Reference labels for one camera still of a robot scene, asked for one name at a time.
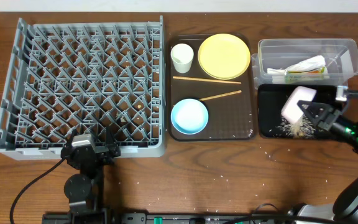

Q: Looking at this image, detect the upper wooden chopstick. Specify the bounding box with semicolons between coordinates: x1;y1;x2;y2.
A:
173;76;242;85

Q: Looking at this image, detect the grey dish rack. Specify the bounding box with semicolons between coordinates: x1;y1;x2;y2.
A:
0;19;166;161

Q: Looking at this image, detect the yellow plate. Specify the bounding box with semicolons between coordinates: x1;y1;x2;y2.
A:
198;34;250;80

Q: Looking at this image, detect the black rectangular tray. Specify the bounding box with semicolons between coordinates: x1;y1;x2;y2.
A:
258;84;335;140

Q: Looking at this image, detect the clear plastic bin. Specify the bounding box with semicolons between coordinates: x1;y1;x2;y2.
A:
251;39;358;88

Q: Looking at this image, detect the pink bowl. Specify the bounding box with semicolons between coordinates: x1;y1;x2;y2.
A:
281;86;317;124

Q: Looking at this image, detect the spilled rice pile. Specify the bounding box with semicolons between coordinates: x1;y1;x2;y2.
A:
268;118;316;139

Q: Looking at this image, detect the light blue bowl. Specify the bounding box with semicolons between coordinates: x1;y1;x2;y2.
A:
170;98;209;135

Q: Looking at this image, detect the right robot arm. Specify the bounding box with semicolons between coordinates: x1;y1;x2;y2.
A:
288;100;358;223

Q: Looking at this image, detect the lower wooden chopstick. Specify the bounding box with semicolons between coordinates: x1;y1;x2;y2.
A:
199;90;242;101

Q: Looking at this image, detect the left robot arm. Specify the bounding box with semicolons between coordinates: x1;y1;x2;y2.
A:
61;128;121;214

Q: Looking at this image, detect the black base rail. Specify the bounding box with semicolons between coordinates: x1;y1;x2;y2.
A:
42;212;291;224

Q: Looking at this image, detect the white paper cup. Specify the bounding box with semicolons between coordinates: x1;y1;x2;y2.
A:
170;44;194;73

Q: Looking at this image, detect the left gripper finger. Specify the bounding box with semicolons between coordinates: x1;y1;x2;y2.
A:
105;126;121;157
66;129;76;148

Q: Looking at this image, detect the dark brown serving tray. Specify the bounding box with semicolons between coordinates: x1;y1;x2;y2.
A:
167;33;257;142

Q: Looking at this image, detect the green orange snack wrapper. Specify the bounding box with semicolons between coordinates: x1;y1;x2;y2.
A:
267;55;329;84

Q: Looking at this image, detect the wooden chopstick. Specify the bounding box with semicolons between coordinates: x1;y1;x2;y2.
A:
173;76;242;85
199;90;242;101

